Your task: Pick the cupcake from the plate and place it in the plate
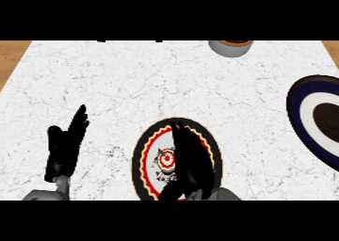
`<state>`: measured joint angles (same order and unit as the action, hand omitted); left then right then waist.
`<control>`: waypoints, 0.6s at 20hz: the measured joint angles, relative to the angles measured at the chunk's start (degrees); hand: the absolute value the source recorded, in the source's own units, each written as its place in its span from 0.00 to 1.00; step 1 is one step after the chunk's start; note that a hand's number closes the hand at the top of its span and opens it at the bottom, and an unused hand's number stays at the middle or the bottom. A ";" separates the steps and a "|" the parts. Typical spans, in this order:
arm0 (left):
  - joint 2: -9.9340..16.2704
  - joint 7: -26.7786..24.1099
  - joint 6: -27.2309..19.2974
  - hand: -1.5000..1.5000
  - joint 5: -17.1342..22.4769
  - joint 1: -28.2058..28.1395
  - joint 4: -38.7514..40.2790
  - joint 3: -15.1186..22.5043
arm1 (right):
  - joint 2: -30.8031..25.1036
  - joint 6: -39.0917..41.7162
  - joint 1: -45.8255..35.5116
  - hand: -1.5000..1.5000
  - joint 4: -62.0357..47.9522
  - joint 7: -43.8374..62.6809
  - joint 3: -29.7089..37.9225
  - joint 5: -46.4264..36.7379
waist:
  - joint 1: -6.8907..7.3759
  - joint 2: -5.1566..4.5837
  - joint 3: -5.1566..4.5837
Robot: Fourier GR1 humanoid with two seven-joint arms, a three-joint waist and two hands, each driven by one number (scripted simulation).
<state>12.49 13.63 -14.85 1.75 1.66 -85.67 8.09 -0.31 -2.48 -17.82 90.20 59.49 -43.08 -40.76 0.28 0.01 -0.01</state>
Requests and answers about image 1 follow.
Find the red white frosted cupcake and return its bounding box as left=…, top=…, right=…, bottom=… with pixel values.
left=154, top=147, right=179, bottom=184

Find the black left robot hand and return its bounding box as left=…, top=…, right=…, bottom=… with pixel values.
left=43, top=104, right=92, bottom=184

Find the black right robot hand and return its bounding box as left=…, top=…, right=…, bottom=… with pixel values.
left=158, top=120, right=217, bottom=201

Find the navy white brown plate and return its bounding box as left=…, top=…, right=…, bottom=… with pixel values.
left=285, top=74, right=339, bottom=176

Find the black red patterned plate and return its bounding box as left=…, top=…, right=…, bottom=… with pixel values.
left=132, top=117, right=226, bottom=201

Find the grey bowl with brown rim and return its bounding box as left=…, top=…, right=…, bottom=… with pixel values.
left=207, top=40, right=256, bottom=58

